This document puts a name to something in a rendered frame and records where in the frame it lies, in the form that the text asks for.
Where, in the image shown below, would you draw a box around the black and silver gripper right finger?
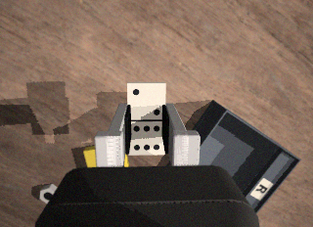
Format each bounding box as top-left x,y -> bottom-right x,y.
161,103 -> 201,166

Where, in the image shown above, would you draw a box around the white domino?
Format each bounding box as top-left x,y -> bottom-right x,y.
127,82 -> 166,156

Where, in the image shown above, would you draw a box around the white hex nut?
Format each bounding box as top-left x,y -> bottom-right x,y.
40,184 -> 57,204

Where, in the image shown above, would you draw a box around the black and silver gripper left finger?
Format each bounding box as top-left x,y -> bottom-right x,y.
94,104 -> 131,167

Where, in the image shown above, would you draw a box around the grey three-compartment bin rack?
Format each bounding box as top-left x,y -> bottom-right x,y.
192,100 -> 301,214

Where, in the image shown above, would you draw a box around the yellow sticky note pad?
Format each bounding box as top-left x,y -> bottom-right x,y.
83,146 -> 129,167

